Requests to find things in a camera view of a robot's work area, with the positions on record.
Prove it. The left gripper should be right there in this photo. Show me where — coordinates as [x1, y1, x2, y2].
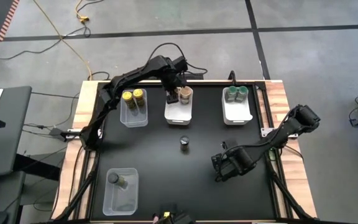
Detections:
[162, 70, 188, 105]

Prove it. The onion seasoning tin yellow lid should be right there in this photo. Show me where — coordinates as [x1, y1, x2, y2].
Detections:
[121, 90, 136, 110]
[132, 88, 146, 107]

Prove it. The spice jar with black lid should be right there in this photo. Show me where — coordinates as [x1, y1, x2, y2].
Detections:
[107, 172, 129, 190]
[179, 134, 191, 152]

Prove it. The spice jar with green lid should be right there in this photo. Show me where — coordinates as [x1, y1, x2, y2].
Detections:
[236, 85, 250, 103]
[224, 85, 239, 103]

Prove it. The white plastic bin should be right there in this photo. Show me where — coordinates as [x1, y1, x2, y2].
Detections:
[221, 86, 254, 126]
[163, 86, 195, 126]

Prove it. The clear plastic bin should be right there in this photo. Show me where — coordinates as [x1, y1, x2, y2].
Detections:
[119, 88, 149, 128]
[102, 167, 140, 217]

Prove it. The black clamp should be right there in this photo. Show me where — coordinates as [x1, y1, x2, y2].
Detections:
[227, 70, 238, 86]

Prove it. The black object with yellow tag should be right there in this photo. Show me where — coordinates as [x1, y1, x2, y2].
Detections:
[153, 202, 196, 224]

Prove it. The grey desk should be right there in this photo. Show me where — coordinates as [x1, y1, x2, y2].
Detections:
[0, 86, 33, 180]

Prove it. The black desk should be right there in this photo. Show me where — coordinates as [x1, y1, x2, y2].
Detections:
[0, 170, 26, 224]

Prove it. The black cable loop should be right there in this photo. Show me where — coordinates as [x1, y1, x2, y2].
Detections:
[87, 70, 111, 82]

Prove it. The yellow cord with plug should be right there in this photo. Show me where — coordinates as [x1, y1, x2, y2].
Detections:
[75, 0, 90, 24]

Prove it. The black floor cable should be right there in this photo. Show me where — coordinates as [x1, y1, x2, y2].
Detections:
[0, 23, 92, 60]

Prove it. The yellow extension cord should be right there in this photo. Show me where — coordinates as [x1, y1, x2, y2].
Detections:
[32, 0, 93, 81]

